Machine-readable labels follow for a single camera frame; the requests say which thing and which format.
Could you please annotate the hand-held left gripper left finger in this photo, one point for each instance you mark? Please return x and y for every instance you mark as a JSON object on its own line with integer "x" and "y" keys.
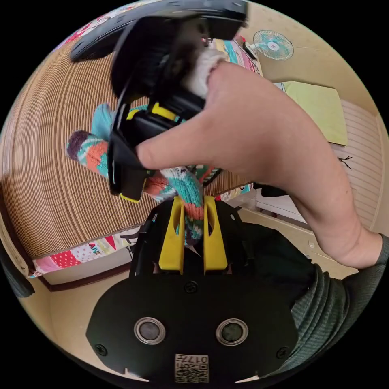
{"x": 171, "y": 240}

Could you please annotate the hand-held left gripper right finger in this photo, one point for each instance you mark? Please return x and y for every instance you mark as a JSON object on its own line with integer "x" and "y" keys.
{"x": 215, "y": 243}

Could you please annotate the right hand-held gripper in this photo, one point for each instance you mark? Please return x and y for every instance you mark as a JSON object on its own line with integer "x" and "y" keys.
{"x": 136, "y": 60}

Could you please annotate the multicoloured knitted sweater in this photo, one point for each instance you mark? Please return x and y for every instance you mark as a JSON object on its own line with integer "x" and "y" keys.
{"x": 91, "y": 152}

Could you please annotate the person's right forearm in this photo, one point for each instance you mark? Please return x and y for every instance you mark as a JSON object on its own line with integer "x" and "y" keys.
{"x": 337, "y": 222}

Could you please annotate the person's right hand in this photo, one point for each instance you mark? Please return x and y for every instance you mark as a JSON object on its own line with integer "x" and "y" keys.
{"x": 243, "y": 130}

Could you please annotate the bed with woven mat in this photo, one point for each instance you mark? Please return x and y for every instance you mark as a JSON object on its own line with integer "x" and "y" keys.
{"x": 60, "y": 197}

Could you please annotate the white cupboard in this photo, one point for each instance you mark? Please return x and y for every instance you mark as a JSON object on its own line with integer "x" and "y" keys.
{"x": 276, "y": 205}

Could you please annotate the person's body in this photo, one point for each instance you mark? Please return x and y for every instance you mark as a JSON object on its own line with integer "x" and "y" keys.
{"x": 319, "y": 310}

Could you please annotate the teal electric fan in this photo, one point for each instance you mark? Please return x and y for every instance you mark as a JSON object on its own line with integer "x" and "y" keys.
{"x": 273, "y": 45}

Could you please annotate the yellow-green cloth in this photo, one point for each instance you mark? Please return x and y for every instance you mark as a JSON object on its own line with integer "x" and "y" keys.
{"x": 319, "y": 112}

